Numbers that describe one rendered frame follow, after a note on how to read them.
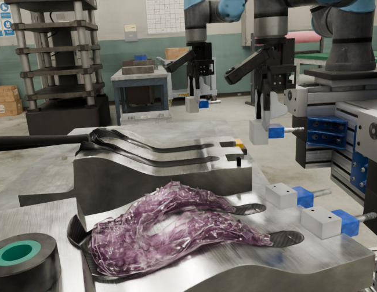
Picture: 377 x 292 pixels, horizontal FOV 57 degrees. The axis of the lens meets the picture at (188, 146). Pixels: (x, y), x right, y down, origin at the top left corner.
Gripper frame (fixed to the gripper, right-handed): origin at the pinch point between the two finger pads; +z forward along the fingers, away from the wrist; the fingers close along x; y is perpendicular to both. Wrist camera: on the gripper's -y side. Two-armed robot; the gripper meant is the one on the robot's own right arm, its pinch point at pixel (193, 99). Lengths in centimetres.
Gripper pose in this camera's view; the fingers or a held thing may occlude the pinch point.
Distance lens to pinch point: 127.5
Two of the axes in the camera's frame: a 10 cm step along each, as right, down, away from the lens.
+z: 0.5, 9.6, 2.8
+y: 9.5, -1.4, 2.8
